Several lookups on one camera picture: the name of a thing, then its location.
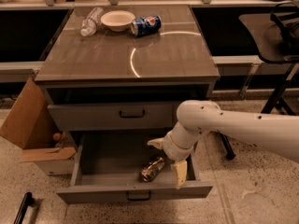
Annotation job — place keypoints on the blue pepsi can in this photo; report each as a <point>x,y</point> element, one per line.
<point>146,25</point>

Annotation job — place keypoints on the clear plastic water bottle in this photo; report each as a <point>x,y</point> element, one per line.
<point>91,23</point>

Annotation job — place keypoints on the brown cardboard box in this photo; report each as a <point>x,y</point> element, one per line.
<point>30,127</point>

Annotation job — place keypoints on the black lower drawer handle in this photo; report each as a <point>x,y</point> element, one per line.
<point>138,196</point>

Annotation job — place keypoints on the black bar on floor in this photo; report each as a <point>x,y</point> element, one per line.
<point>27,201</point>

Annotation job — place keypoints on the grey drawer cabinet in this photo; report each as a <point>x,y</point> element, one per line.
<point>171,65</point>

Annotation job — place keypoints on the white bowl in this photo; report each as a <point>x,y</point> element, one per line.
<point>118,20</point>

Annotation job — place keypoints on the black upper drawer handle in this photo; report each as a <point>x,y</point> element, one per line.
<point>132,114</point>

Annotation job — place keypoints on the small orange ball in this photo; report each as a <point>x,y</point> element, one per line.
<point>57,137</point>

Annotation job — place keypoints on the black drawer handle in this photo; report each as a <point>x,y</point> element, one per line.
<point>132,114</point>
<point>138,196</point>

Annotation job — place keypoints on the open grey lower drawer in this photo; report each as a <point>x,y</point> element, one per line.
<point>108,164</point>

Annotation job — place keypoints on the closed grey upper drawer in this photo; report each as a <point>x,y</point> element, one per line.
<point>94,117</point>

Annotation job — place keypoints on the black chair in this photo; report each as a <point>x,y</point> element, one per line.
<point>273,34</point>

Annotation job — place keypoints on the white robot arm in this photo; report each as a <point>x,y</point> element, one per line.
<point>276,133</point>

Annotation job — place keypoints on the orange soda can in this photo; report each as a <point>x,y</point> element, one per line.
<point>152,168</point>

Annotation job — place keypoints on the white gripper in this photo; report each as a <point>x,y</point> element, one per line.
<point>170,146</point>

